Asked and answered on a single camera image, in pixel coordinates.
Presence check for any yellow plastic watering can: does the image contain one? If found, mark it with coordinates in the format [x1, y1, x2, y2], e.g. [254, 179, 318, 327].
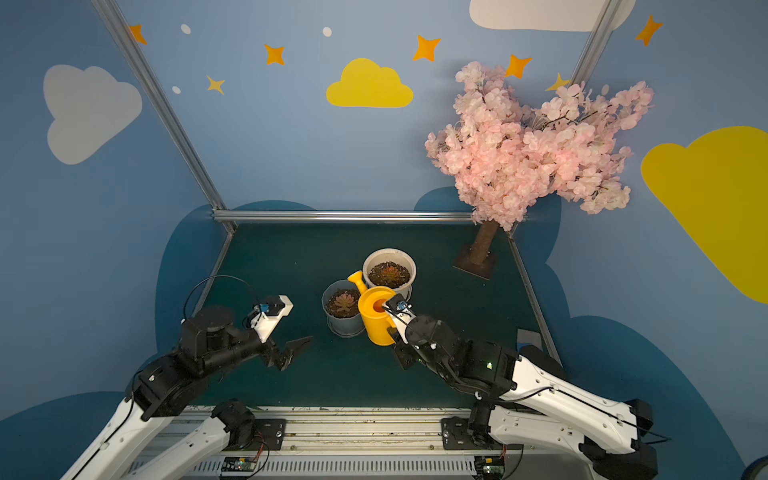
[347, 271, 395, 346]

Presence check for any grey-blue pot with succulent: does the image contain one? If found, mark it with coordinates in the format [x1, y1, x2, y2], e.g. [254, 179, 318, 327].
[321, 280, 365, 338]

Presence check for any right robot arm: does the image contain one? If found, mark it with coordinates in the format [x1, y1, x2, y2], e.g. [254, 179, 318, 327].
[382, 294, 658, 479]

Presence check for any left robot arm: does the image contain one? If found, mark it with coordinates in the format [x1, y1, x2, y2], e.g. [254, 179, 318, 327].
[63, 297, 312, 479]

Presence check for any white pot with succulent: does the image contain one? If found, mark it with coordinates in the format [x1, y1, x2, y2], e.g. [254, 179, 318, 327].
[363, 248, 417, 300]

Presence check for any left green circuit board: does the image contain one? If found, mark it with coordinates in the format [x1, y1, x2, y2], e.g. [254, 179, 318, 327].
[220, 457, 258, 476]

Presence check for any green circuit board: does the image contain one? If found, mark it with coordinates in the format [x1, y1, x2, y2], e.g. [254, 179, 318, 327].
[472, 456, 506, 480]
[220, 457, 258, 476]

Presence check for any right green circuit board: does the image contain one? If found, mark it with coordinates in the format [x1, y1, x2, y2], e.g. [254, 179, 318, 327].
[472, 456, 506, 480]

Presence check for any pink artificial blossom tree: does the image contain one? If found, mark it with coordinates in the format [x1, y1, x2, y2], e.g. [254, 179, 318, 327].
[425, 62, 654, 279]

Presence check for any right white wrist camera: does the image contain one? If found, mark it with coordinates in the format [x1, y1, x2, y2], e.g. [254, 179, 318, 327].
[385, 301, 416, 324]

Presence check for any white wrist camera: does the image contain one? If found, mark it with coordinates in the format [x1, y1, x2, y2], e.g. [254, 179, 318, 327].
[385, 301, 416, 324]
[247, 295, 293, 344]

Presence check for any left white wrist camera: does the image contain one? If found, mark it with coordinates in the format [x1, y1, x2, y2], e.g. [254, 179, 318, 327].
[247, 295, 293, 344]

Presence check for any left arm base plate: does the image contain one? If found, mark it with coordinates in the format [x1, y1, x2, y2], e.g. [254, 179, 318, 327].
[224, 418, 287, 452]

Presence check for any aluminium frame back rail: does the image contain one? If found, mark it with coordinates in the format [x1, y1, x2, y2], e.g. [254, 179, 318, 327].
[213, 210, 473, 224]

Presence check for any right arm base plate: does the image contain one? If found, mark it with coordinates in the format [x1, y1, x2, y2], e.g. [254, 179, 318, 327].
[440, 416, 502, 451]

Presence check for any aluminium front rail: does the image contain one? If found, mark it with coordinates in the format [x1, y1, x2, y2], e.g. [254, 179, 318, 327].
[182, 407, 598, 479]

